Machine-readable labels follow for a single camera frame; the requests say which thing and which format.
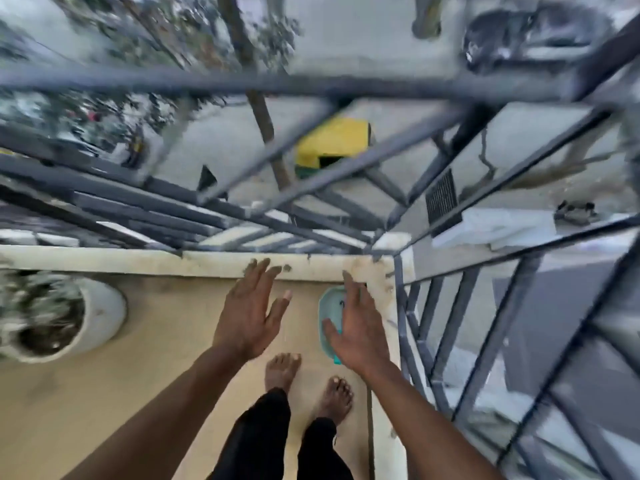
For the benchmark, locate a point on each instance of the person's foot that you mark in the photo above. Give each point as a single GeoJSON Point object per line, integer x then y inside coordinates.
{"type": "Point", "coordinates": [336, 398]}
{"type": "Point", "coordinates": [281, 370]}

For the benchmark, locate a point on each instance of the yellow green auto rickshaw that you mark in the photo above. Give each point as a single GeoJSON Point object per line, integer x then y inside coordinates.
{"type": "Point", "coordinates": [332, 139]}

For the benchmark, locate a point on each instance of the black trousers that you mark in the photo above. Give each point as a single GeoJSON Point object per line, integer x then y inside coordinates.
{"type": "Point", "coordinates": [265, 439]}

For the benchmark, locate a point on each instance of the person's right foot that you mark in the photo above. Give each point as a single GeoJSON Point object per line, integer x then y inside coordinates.
{"type": "Point", "coordinates": [336, 398]}

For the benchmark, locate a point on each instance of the black drain grate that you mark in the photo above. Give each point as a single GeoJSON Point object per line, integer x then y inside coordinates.
{"type": "Point", "coordinates": [442, 202]}

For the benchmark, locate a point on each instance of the person's left thumb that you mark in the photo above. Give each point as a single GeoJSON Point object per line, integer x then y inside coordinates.
{"type": "Point", "coordinates": [281, 307]}

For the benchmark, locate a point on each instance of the dark grey metal railing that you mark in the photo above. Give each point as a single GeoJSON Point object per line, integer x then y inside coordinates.
{"type": "Point", "coordinates": [320, 87]}

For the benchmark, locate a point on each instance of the person's right forearm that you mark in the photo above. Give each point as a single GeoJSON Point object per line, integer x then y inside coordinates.
{"type": "Point", "coordinates": [425, 429]}

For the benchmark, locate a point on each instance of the parked black scooter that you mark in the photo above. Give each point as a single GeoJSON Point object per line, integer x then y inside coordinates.
{"type": "Point", "coordinates": [530, 32]}

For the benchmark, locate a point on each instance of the white stone slab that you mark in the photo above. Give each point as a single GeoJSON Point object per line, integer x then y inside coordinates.
{"type": "Point", "coordinates": [495, 227]}

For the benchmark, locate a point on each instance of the person's left foot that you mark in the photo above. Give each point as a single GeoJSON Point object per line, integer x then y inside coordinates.
{"type": "Point", "coordinates": [281, 370]}

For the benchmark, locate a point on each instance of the brown tree trunk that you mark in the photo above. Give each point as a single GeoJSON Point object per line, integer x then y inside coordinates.
{"type": "Point", "coordinates": [240, 34]}

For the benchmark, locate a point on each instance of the person's left hand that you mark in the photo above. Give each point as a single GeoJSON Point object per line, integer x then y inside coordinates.
{"type": "Point", "coordinates": [245, 319]}

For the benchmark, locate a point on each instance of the person's right hand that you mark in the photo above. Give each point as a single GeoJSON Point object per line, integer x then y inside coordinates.
{"type": "Point", "coordinates": [362, 339]}

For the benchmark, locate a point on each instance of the person's left forearm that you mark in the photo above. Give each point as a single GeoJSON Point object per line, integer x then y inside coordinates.
{"type": "Point", "coordinates": [160, 419]}

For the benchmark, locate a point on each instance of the small dark debris pile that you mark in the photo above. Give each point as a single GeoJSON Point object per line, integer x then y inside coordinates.
{"type": "Point", "coordinates": [575, 213]}

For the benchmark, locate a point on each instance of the white plant pot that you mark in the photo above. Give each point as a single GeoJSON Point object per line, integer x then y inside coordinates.
{"type": "Point", "coordinates": [100, 314]}

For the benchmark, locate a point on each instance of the person's right thumb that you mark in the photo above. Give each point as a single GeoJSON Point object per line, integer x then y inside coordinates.
{"type": "Point", "coordinates": [332, 333]}

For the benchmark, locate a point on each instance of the potted green plant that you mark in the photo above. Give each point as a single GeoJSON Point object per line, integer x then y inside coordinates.
{"type": "Point", "coordinates": [35, 309]}

